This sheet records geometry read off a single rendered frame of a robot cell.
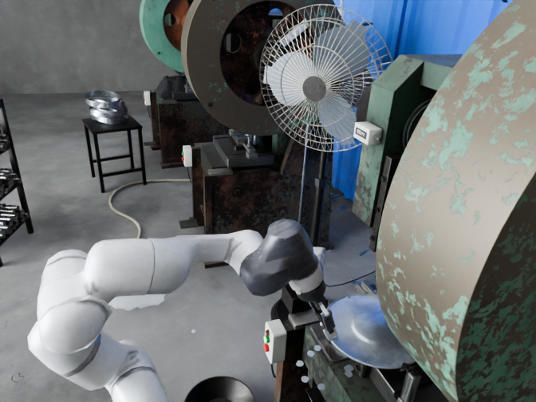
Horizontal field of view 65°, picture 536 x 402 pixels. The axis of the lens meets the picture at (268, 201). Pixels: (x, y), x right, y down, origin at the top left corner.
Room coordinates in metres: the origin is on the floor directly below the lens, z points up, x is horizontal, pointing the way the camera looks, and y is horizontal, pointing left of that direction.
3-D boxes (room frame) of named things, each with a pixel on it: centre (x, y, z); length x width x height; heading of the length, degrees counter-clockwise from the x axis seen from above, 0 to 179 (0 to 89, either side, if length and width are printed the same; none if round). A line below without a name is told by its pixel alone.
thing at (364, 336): (0.92, -0.32, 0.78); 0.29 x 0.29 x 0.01
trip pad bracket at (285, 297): (1.17, -0.11, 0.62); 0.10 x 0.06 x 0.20; 22
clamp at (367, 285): (1.12, -0.38, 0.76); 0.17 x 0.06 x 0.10; 22
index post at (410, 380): (0.76, -0.39, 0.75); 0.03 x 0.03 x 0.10; 22
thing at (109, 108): (3.50, 1.38, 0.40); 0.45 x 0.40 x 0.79; 34
